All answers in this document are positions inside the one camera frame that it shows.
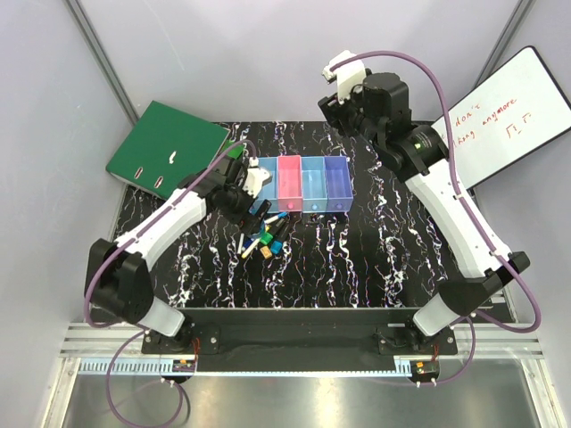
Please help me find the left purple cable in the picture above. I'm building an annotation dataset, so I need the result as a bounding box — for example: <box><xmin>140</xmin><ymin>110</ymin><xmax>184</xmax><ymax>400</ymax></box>
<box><xmin>84</xmin><ymin>140</ymin><xmax>260</xmax><ymax>423</ymax></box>

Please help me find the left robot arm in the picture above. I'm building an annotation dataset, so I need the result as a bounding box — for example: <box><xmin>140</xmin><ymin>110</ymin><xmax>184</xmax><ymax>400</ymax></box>
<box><xmin>84</xmin><ymin>165</ymin><xmax>272</xmax><ymax>353</ymax></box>

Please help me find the white whiteboard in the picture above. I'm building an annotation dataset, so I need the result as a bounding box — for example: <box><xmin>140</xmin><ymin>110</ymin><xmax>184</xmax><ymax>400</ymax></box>
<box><xmin>449</xmin><ymin>45</ymin><xmax>570</xmax><ymax>188</ymax></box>

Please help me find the orange small eraser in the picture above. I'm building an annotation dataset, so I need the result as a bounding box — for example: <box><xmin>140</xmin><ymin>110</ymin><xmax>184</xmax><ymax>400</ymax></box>
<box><xmin>261</xmin><ymin>247</ymin><xmax>272</xmax><ymax>259</ymax></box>

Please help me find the light blue left bin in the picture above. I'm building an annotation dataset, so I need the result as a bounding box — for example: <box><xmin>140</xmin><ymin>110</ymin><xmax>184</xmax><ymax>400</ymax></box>
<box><xmin>252</xmin><ymin>156</ymin><xmax>281</xmax><ymax>213</ymax></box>

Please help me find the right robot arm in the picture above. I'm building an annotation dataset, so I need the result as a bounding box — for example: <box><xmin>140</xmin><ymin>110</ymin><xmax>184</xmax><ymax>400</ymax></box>
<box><xmin>318</xmin><ymin>69</ymin><xmax>530</xmax><ymax>354</ymax></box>

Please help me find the white marker blue tip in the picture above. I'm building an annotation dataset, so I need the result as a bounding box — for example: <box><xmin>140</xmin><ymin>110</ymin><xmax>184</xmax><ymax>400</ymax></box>
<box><xmin>242</xmin><ymin>239</ymin><xmax>260</xmax><ymax>259</ymax></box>

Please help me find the purple cable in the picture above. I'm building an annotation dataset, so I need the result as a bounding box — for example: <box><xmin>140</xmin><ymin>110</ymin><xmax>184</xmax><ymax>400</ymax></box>
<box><xmin>338</xmin><ymin>50</ymin><xmax>543</xmax><ymax>389</ymax></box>
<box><xmin>84</xmin><ymin>140</ymin><xmax>260</xmax><ymax>423</ymax></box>

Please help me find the light blue middle bin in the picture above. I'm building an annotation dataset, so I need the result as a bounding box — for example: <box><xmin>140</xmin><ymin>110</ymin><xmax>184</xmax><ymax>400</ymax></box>
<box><xmin>302</xmin><ymin>156</ymin><xmax>327</xmax><ymax>213</ymax></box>

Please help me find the black marker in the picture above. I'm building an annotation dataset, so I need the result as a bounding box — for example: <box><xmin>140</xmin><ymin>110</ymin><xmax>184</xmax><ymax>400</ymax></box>
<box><xmin>274</xmin><ymin>221</ymin><xmax>291</xmax><ymax>243</ymax></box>

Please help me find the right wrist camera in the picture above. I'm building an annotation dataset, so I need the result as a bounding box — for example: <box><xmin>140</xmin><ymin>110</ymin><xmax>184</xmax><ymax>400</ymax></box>
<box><xmin>322</xmin><ymin>50</ymin><xmax>367</xmax><ymax>104</ymax></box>

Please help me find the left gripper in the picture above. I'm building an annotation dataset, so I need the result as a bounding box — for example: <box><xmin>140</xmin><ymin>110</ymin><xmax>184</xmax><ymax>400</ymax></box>
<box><xmin>221</xmin><ymin>178</ymin><xmax>271</xmax><ymax>235</ymax></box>

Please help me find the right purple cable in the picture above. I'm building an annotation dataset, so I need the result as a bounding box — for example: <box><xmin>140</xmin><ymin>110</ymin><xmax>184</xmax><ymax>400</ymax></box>
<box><xmin>338</xmin><ymin>50</ymin><xmax>543</xmax><ymax>389</ymax></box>

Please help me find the blue eraser cap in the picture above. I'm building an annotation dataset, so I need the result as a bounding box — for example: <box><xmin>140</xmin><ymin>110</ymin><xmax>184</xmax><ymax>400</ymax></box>
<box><xmin>270</xmin><ymin>241</ymin><xmax>283</xmax><ymax>254</ymax></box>

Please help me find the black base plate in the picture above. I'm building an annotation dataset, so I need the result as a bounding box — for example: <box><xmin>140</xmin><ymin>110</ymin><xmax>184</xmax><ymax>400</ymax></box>
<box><xmin>141</xmin><ymin>307</ymin><xmax>459</xmax><ymax>374</ymax></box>

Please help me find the green ring binder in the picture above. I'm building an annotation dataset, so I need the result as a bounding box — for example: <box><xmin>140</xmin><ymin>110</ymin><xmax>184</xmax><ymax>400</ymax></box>
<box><xmin>106</xmin><ymin>101</ymin><xmax>228</xmax><ymax>200</ymax></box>

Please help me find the green transparent folder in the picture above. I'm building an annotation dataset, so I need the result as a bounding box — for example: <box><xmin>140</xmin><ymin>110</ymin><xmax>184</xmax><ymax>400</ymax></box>
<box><xmin>220</xmin><ymin>141</ymin><xmax>244</xmax><ymax>159</ymax></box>

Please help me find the aluminium frame rail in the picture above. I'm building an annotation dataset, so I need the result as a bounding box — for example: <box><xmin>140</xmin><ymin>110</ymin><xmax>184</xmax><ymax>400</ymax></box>
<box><xmin>60</xmin><ymin>308</ymin><xmax>542</xmax><ymax>381</ymax></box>

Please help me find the pink bin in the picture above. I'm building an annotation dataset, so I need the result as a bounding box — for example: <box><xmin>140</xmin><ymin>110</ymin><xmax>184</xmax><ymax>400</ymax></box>
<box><xmin>277</xmin><ymin>155</ymin><xmax>302</xmax><ymax>211</ymax></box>

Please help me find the purple bin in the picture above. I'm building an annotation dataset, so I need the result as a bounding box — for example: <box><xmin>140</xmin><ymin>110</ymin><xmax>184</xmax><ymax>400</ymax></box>
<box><xmin>324</xmin><ymin>156</ymin><xmax>353</xmax><ymax>212</ymax></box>

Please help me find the light blue bin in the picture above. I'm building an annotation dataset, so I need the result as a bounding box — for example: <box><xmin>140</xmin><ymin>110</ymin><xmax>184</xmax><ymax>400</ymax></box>
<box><xmin>252</xmin><ymin>156</ymin><xmax>281</xmax><ymax>213</ymax></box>
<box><xmin>302</xmin><ymin>156</ymin><xmax>327</xmax><ymax>213</ymax></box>

